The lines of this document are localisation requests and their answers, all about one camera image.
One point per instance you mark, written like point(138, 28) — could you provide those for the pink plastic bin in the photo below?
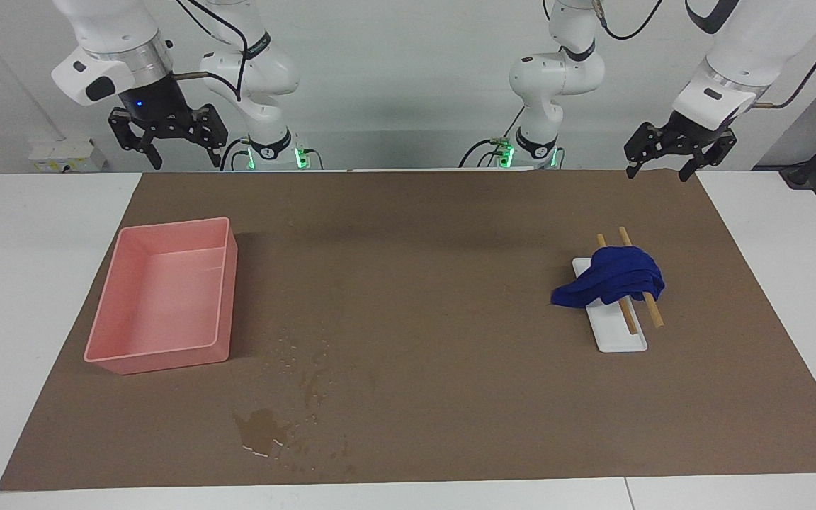
point(160, 297)

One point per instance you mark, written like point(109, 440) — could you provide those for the white power socket box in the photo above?
point(64, 156)

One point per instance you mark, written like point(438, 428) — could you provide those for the white towel rack base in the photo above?
point(617, 336)

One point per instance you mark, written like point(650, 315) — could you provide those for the blue towel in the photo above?
point(613, 276)

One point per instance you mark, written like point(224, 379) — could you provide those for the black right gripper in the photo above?
point(160, 106)

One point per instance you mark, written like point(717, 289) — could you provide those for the brown table mat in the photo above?
point(415, 283)

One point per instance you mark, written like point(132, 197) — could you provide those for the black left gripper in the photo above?
point(695, 138)

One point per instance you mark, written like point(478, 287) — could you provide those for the wooden rack rod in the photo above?
point(628, 319)
point(652, 312)

